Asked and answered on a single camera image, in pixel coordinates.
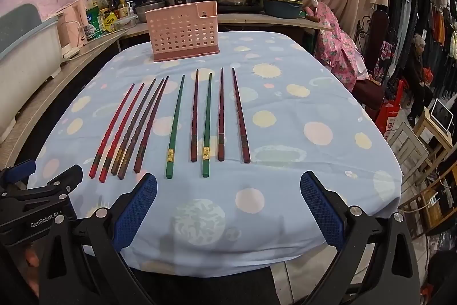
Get clear plastic container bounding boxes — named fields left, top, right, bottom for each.
left=114, top=15, right=138, bottom=30

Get wooden side table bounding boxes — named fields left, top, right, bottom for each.
left=414, top=108, right=456, bottom=163

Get grey folding chair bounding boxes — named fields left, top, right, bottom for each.
left=387, top=121, right=429, bottom=177

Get white tub with teal lid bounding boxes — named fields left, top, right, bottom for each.
left=0, top=3, right=63, bottom=145

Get person's left hand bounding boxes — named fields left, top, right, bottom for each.
left=24, top=248, right=41, bottom=295

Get green chopstick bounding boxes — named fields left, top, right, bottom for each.
left=165, top=74, right=186, bottom=179
left=202, top=72, right=213, bottom=178

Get pink floral garment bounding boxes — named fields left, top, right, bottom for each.
left=314, top=1, right=370, bottom=93

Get translucent electric kettle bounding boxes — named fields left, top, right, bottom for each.
left=57, top=14, right=78, bottom=57

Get pot with glass lid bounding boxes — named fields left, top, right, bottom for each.
left=136, top=0, right=167, bottom=23

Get yellow packet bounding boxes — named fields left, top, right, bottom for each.
left=103, top=14, right=120, bottom=32

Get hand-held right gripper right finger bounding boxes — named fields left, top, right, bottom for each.
left=301, top=170, right=421, bottom=305

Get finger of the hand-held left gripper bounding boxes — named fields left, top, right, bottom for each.
left=21, top=165, right=84, bottom=200
left=0, top=159, right=37, bottom=188

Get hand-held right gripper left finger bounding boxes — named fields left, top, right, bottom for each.
left=39, top=173, right=158, bottom=305

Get pink perforated chopstick holder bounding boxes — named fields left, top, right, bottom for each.
left=145, top=1, right=221, bottom=63

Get red bag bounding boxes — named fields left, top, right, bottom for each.
left=375, top=99, right=408, bottom=137

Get light blue planet-print tablecloth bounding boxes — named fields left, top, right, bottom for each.
left=27, top=31, right=402, bottom=277

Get red chopstick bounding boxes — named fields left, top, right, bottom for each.
left=89, top=83, right=135, bottom=180
left=99, top=83, right=145, bottom=183

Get blue basin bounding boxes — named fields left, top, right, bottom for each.
left=262, top=0, right=306, bottom=20

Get white tablet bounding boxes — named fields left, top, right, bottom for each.
left=430, top=99, right=456, bottom=130

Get dark metal chair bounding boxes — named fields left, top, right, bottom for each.
left=353, top=10, right=393, bottom=109

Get maroon chopstick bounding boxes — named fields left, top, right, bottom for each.
left=217, top=67, right=225, bottom=162
left=133, top=75, right=169, bottom=173
left=189, top=69, right=199, bottom=163
left=231, top=67, right=251, bottom=164

